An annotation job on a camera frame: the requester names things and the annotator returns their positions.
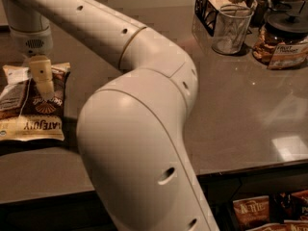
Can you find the wire mesh cup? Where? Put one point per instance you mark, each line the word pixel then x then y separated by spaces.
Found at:
pixel 231 28

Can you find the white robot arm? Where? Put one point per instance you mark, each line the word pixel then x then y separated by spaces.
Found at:
pixel 130 132

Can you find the Kettle chip bag in drawer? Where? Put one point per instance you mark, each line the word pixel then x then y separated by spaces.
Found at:
pixel 252 212

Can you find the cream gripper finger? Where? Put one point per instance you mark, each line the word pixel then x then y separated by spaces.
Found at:
pixel 41 71

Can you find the glass jar with black lid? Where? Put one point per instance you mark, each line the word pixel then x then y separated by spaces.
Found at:
pixel 282 41

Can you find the black wire basket organizer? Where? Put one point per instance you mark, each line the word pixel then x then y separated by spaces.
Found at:
pixel 207 11

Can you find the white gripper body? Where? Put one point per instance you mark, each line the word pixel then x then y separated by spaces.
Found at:
pixel 31 43

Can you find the brown Late July chip bag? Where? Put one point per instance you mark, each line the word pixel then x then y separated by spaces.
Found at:
pixel 24 114

